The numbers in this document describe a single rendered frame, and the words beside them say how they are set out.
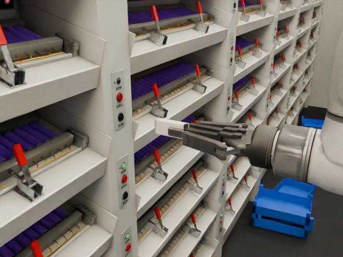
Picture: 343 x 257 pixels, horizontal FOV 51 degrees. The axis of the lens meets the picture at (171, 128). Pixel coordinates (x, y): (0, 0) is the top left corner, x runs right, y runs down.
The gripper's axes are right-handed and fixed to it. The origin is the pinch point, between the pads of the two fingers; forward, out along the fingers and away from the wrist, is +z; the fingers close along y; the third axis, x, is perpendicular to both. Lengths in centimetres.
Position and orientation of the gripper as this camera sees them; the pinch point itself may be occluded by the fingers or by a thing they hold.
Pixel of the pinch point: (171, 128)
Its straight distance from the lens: 69.8
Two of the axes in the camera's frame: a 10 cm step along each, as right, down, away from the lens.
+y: 4.7, -3.2, 8.2
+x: 0.0, -9.3, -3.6
